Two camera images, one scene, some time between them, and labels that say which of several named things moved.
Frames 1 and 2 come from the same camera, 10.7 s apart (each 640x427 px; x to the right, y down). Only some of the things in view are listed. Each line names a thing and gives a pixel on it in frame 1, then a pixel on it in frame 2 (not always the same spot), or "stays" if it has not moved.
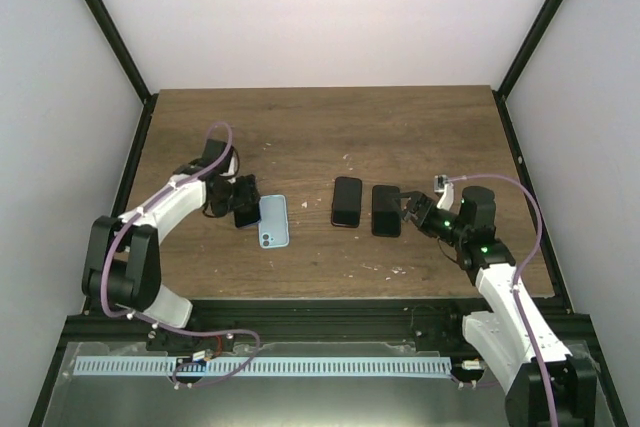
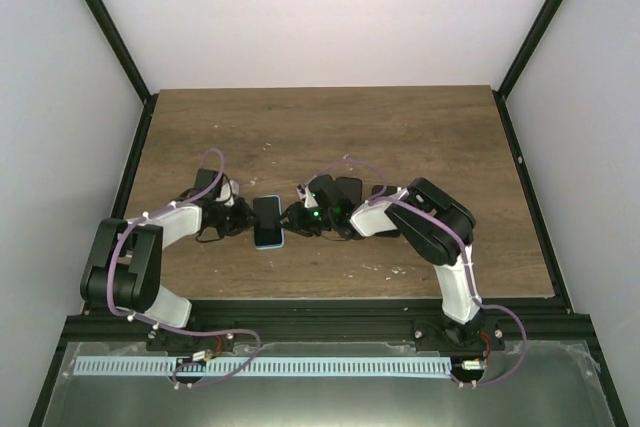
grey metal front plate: [279, 401] stays
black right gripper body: [426, 204] to [309, 225]
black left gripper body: [220, 204] to [231, 223]
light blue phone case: [273, 228] stays
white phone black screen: [386, 211] stays
